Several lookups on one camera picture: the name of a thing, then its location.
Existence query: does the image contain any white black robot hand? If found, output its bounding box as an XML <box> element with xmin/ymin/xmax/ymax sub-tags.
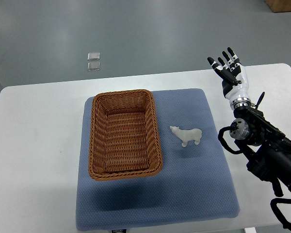
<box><xmin>207</xmin><ymin>47</ymin><xmax>251</xmax><ymax>110</ymax></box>

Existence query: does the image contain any white bear figurine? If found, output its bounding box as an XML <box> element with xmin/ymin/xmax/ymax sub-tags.
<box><xmin>169</xmin><ymin>126</ymin><xmax>202</xmax><ymax>147</ymax></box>

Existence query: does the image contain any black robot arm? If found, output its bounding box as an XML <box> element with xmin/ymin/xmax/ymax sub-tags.
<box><xmin>218</xmin><ymin>97</ymin><xmax>291</xmax><ymax>231</ymax></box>

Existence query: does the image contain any brown wicker basket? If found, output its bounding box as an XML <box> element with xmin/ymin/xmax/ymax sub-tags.
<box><xmin>88</xmin><ymin>89</ymin><xmax>163</xmax><ymax>181</ymax></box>

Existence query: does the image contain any cardboard box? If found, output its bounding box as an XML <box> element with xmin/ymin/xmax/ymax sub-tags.
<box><xmin>265</xmin><ymin>0</ymin><xmax>291</xmax><ymax>13</ymax></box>

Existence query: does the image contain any blue quilted mat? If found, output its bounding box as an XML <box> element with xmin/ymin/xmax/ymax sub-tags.
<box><xmin>76</xmin><ymin>88</ymin><xmax>240</xmax><ymax>231</ymax></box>

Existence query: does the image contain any lower metal floor plate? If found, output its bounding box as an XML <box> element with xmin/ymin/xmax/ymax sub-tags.
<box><xmin>87</xmin><ymin>62</ymin><xmax>100</xmax><ymax>71</ymax></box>

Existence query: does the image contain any metal floor plate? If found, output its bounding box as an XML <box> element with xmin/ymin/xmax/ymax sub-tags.
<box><xmin>87</xmin><ymin>62</ymin><xmax>100</xmax><ymax>71</ymax></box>
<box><xmin>87</xmin><ymin>52</ymin><xmax>100</xmax><ymax>61</ymax></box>

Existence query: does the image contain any upper metal floor plate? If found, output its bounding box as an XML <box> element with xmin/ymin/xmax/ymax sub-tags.
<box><xmin>87</xmin><ymin>52</ymin><xmax>100</xmax><ymax>61</ymax></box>

